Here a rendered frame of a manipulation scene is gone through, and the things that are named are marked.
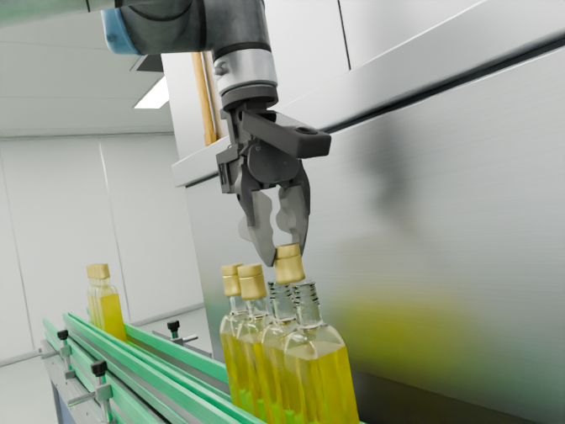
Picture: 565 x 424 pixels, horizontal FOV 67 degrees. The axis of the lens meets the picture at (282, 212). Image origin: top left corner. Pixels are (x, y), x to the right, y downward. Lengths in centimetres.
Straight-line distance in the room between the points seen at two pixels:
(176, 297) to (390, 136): 625
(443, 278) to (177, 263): 624
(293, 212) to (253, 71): 17
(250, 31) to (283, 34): 21
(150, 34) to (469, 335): 47
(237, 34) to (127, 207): 600
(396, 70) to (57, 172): 600
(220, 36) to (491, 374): 48
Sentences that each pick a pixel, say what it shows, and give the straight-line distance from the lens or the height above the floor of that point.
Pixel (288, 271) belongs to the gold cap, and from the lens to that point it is 51.
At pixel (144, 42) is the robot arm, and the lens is 54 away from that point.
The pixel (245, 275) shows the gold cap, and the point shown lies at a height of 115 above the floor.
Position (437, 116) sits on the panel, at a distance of 50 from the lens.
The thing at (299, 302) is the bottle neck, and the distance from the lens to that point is 49.
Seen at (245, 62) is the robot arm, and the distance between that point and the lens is 53.
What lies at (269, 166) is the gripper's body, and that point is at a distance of 51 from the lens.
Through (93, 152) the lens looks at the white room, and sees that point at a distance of 651.
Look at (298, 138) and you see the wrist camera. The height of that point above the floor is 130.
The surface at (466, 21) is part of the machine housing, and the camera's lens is 50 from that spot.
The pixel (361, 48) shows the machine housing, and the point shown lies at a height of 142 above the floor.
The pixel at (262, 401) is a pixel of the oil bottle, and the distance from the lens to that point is 60.
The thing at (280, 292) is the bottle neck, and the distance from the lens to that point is 54.
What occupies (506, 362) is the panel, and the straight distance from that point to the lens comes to 51.
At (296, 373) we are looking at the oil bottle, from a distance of 51.
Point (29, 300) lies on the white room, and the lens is 627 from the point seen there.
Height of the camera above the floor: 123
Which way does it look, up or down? level
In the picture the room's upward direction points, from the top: 10 degrees counter-clockwise
